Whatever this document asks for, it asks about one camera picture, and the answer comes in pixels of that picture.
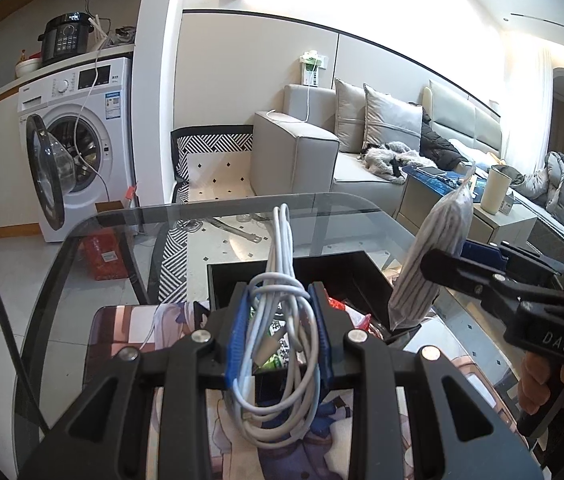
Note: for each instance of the grey down jacket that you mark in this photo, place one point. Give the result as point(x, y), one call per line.
point(547, 182)

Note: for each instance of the narrow grey pillow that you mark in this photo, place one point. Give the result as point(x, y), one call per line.
point(349, 115)

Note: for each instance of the beige side cabinet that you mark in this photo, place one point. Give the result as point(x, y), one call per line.
point(517, 220)

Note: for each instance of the grey furry throw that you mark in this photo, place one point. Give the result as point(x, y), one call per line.
point(387, 157)

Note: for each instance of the black pressure cooker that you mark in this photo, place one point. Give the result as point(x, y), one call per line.
point(64, 40)

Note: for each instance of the cream tumbler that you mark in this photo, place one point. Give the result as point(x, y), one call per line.
point(494, 190)

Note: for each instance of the blue mat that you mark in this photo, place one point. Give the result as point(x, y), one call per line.
point(454, 182)

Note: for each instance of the wide grey pillow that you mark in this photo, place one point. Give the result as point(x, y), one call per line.
point(392, 120)

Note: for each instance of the grey cloth bundle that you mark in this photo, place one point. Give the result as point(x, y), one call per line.
point(124, 36)

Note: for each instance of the red and white packet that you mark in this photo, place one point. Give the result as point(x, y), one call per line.
point(357, 317)

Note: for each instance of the black cardboard box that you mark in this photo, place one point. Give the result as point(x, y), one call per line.
point(352, 280)

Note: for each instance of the black jacket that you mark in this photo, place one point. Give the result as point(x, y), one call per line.
point(437, 142)

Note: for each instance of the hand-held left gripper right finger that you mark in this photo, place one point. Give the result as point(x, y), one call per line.
point(324, 340)

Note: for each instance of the white bowl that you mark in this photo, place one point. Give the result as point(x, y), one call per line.
point(26, 67)

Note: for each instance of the smartphone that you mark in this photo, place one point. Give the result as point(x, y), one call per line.
point(432, 171)

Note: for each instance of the bag of striped laces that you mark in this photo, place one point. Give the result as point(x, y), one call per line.
point(427, 260)

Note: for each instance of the chair with patterned back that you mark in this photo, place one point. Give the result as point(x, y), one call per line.
point(216, 145)

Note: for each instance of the person's right hand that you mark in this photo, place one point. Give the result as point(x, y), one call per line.
point(534, 385)

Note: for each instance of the printed desk mat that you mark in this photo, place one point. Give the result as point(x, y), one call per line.
point(111, 330)

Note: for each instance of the brown cardboard box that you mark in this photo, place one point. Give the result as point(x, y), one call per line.
point(111, 206)

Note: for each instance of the green snack packet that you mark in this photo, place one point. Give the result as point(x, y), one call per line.
point(274, 360)

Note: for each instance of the beige sofa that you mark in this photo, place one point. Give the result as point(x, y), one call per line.
point(292, 160)

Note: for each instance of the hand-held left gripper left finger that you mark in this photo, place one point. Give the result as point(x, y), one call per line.
point(238, 340)

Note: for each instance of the red box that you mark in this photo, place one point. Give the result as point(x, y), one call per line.
point(104, 255)

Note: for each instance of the white washing machine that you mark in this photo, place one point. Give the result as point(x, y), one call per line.
point(106, 125)

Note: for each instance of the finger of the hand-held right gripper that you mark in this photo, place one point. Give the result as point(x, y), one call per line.
point(484, 252)
point(462, 270)

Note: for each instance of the wall socket phone holder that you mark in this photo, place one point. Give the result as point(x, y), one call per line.
point(312, 67)

